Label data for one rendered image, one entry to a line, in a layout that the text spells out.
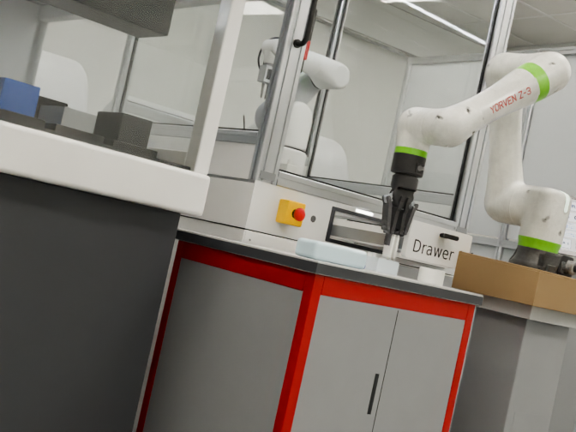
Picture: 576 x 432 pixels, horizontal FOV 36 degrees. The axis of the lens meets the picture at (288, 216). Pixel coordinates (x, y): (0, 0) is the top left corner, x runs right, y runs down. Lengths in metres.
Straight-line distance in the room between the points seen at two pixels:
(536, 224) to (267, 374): 1.04
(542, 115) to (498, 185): 1.93
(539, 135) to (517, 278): 2.19
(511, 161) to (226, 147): 0.88
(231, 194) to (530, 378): 1.03
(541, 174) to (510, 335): 2.06
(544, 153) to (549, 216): 1.94
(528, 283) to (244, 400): 0.89
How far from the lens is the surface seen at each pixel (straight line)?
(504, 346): 2.70
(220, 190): 2.74
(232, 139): 2.74
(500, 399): 2.70
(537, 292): 2.56
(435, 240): 2.68
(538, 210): 2.75
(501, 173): 2.85
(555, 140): 4.66
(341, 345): 2.11
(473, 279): 2.71
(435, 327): 2.34
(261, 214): 2.64
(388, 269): 2.48
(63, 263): 2.11
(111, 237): 2.16
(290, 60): 2.68
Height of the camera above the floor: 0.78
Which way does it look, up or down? 2 degrees up
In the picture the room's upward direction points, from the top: 12 degrees clockwise
